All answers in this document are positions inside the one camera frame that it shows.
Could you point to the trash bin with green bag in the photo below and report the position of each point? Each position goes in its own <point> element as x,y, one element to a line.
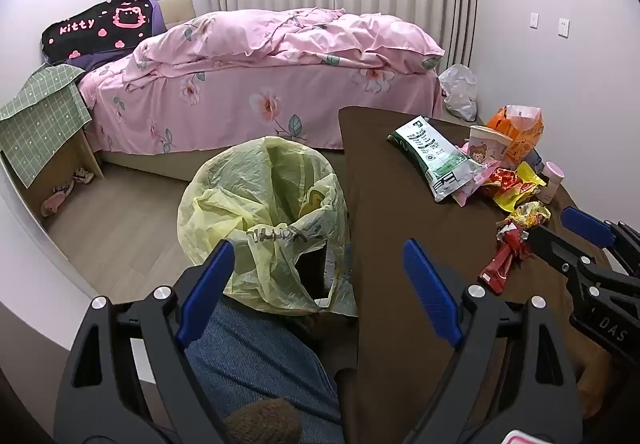
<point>225,204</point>

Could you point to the white wall switch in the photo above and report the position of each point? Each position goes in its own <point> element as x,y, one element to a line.
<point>535,20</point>

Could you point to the black cat-print blanket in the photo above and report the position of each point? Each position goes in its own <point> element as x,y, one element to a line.
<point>95,27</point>

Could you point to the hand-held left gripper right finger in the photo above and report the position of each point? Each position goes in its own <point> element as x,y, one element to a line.
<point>432,296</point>

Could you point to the person's leg in jeans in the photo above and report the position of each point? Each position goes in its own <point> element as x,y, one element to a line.
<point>260,359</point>

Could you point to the pink floral bed sheet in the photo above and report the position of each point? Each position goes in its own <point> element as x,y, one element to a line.
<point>225,99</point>

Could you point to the wooden nightstand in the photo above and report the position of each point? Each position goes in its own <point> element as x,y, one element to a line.
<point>65,164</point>

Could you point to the white dark sneaker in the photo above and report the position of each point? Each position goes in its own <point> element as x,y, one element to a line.
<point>64,187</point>
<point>82,175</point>

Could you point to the cartoon paper cup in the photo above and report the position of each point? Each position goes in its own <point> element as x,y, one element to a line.
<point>487,144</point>

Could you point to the green white snack bag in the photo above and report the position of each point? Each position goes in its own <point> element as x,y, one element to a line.
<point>430,149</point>

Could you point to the orange snack bag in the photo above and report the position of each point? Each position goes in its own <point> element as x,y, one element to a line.
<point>520,129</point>

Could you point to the red patterned wrapper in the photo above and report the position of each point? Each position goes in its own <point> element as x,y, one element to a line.
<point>502,179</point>

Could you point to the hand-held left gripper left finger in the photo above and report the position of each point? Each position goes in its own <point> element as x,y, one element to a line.
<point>207,294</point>

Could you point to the white wall socket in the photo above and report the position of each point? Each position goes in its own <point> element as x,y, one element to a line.
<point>564,27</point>

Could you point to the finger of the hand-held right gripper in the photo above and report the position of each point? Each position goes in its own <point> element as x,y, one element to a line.
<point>550,246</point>
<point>587,226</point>

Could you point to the pink floral duvet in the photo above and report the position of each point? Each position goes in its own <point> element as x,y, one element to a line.
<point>300,37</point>

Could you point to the pink plastic wrapper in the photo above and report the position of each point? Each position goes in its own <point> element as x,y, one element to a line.
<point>472,184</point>

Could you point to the beige bed base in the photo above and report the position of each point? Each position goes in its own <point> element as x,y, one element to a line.
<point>165,163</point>

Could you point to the gold red snack wrapper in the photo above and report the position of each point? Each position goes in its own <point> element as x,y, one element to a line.
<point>530,214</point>

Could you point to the white plastic bag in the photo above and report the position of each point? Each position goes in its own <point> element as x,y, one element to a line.
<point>457,92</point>

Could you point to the blue wrapper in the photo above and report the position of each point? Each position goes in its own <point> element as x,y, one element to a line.
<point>535,160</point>

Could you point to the yellow snack wrapper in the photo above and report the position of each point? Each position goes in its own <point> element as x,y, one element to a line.
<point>520,189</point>

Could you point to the green checked cloth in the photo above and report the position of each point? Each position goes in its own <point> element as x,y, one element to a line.
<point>40,119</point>

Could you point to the pink slipper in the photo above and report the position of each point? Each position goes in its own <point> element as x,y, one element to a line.
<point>55,203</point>

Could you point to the beige headboard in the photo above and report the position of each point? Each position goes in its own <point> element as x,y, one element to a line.
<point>177,9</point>

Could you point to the white wardrobe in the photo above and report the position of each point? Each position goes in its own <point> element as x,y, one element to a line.
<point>30,264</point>

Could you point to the pink cylindrical bottle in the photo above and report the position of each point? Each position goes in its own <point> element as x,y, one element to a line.
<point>552,181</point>

